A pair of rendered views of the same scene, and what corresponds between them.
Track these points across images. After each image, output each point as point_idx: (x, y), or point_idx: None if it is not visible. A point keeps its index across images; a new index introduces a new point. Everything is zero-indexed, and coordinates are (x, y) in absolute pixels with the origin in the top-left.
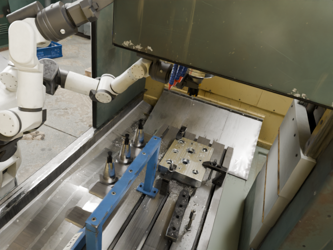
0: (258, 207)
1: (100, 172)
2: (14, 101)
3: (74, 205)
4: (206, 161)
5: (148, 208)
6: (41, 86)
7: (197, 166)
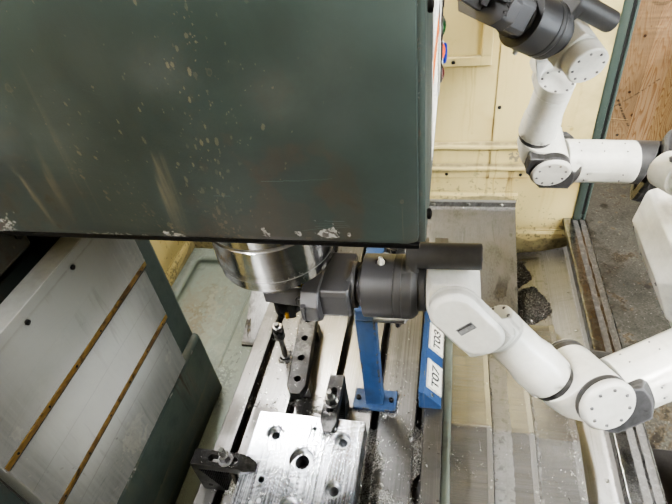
0: (147, 398)
1: (525, 500)
2: (653, 213)
3: (509, 397)
4: (245, 467)
5: (359, 367)
6: (529, 110)
7: (268, 453)
